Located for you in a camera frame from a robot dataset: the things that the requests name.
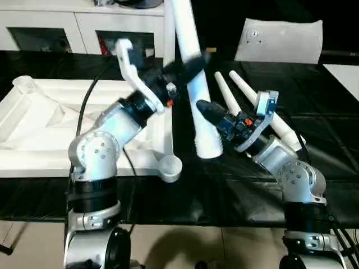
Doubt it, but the black mat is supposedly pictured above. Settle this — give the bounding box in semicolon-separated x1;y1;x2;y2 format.
0;49;359;229

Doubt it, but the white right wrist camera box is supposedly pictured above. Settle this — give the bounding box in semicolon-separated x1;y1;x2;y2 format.
234;90;280;154

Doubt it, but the white cabinet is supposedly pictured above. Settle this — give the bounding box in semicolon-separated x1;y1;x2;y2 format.
0;0;167;57

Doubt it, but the black metal rod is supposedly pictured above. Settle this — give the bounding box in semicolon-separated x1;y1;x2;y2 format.
0;220;26;255

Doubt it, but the white plastic table top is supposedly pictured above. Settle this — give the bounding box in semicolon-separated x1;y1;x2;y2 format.
0;75;183;183

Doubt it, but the dark grey helmet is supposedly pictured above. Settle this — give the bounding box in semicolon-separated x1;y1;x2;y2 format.
117;0;164;8

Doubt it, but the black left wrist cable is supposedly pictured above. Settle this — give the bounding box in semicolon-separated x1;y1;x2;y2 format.
66;63;139;233

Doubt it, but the white flat board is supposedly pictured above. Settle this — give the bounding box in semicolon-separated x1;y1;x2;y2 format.
322;63;359;102

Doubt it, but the white plastic table leg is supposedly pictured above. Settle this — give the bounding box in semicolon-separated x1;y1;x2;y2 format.
214;71;242;116
170;0;224;160
163;0;177;71
228;70;307;154

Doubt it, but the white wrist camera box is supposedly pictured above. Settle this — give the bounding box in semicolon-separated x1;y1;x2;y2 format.
234;90;280;154
114;38;167;115

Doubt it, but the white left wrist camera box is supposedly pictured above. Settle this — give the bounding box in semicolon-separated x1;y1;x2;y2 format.
114;38;167;115

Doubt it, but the black bar with red light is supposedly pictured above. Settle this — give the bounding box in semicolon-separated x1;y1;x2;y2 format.
321;49;359;58

